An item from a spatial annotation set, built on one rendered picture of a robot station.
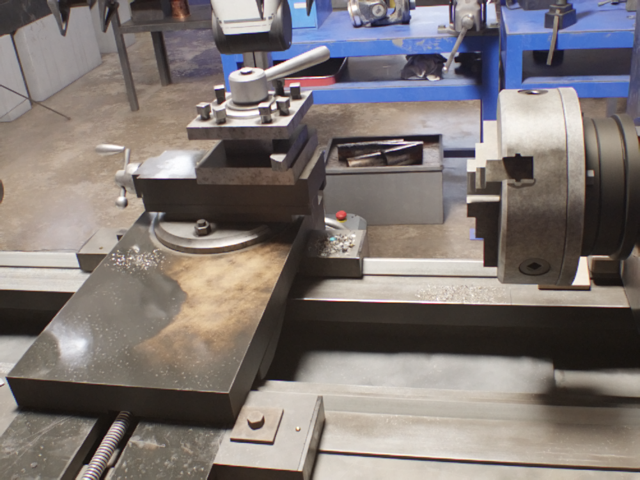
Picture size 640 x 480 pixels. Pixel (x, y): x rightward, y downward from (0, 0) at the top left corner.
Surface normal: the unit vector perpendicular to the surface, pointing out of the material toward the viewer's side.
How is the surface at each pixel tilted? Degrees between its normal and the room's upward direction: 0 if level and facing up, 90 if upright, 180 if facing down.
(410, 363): 26
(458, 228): 0
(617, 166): 47
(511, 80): 90
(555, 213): 77
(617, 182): 62
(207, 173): 90
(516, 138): 38
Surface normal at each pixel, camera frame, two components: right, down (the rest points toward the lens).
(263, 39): -0.08, 0.79
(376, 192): -0.13, 0.49
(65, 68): 0.98, 0.00
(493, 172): -0.20, -0.12
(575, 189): -0.20, 0.09
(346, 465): -0.10, -0.87
